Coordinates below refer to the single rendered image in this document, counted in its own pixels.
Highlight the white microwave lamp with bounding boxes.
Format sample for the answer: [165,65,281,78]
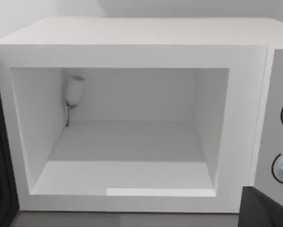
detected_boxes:
[65,75,85,127]

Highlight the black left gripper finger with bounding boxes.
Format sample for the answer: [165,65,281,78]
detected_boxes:
[238,186,283,227]

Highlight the pale microwave oven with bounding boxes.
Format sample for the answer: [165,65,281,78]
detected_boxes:
[0,16,283,214]

